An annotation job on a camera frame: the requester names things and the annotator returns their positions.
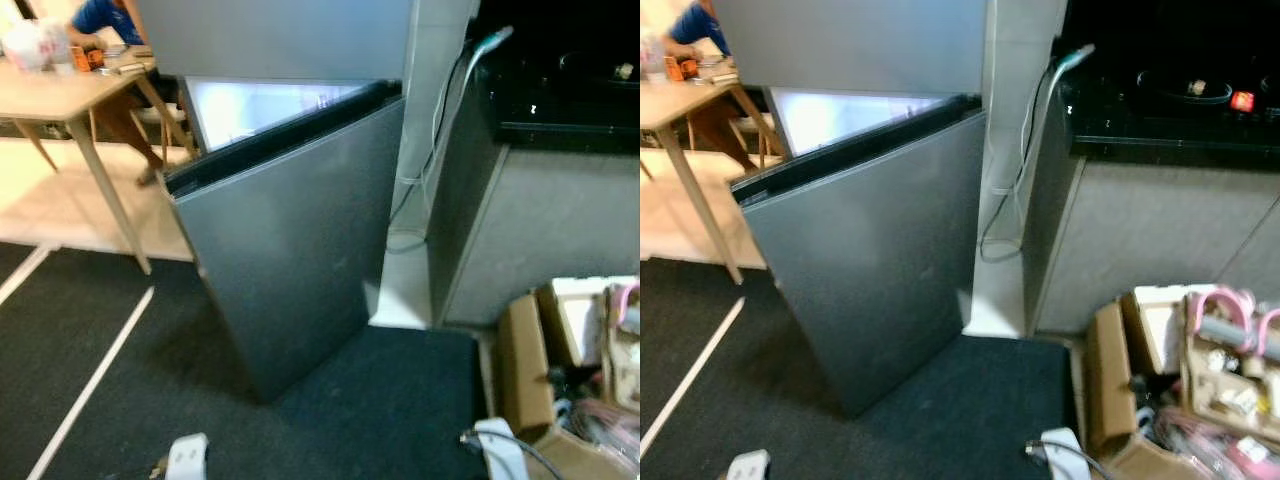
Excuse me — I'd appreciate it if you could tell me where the dark grey fridge lower door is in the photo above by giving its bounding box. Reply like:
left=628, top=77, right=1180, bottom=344
left=163, top=80, right=406, bottom=404
left=730, top=93, right=986, bottom=419

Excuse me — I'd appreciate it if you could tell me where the dark grey fridge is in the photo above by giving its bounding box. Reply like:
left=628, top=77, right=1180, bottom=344
left=712, top=0, right=991, bottom=419
left=133, top=0, right=413, bottom=404

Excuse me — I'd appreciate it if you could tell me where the grey cabinet black top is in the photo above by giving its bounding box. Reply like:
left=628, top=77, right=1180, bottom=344
left=1022, top=0, right=1280, bottom=336
left=428, top=0, right=641, bottom=329

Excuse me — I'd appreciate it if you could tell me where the beige carton tray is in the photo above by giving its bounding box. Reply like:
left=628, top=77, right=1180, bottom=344
left=1180, top=290, right=1280, bottom=446
left=600, top=283, right=641, bottom=416

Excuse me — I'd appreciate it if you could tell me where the white floor tape strip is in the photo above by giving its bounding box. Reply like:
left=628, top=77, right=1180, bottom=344
left=640, top=296, right=746, bottom=459
left=27, top=286, right=157, bottom=480

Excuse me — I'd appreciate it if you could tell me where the light wooden dining table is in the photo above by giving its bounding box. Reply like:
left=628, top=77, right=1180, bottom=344
left=0, top=50, right=196, bottom=276
left=640, top=65, right=791, bottom=286

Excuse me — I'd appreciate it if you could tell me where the open brown cardboard box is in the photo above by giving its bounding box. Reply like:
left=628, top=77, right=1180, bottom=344
left=1085, top=283, right=1280, bottom=480
left=495, top=275, right=641, bottom=480

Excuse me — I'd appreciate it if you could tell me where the person in blue shirt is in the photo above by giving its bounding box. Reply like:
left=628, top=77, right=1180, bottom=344
left=65, top=0, right=196, bottom=188
left=665, top=0, right=791, bottom=176

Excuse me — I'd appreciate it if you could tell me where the dark grey floor mat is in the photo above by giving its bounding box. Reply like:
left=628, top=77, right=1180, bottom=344
left=0, top=240, right=33, bottom=286
left=0, top=245, right=491, bottom=480
left=640, top=258, right=1083, bottom=480

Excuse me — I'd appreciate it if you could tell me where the pink handle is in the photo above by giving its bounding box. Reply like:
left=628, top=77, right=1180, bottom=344
left=615, top=283, right=641, bottom=331
left=1190, top=287, right=1256, bottom=336

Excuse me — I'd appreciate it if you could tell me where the white power cable teal plug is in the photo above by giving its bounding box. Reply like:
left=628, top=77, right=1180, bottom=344
left=978, top=43, right=1096, bottom=266
left=388, top=25, right=516, bottom=256

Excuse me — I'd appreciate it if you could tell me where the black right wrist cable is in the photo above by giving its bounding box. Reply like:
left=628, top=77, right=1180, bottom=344
left=460, top=428, right=566, bottom=480
left=1025, top=438, right=1111, bottom=480

